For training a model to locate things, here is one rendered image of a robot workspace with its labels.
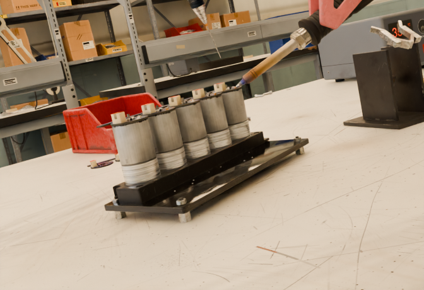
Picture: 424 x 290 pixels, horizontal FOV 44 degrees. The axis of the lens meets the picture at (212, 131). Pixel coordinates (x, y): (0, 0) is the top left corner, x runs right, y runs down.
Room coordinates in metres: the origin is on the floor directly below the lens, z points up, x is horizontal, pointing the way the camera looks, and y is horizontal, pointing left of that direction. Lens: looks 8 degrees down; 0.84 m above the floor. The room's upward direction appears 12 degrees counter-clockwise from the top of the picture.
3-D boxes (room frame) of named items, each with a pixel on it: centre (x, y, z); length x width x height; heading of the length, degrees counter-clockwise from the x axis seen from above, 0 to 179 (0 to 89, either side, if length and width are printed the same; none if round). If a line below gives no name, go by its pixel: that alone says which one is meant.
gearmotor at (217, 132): (0.41, 0.00, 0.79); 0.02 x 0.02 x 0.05
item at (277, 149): (0.37, 0.00, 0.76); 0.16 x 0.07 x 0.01; 141
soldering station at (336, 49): (0.88, -0.30, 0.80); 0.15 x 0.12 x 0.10; 27
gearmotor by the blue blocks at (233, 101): (0.43, -0.02, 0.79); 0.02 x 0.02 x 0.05
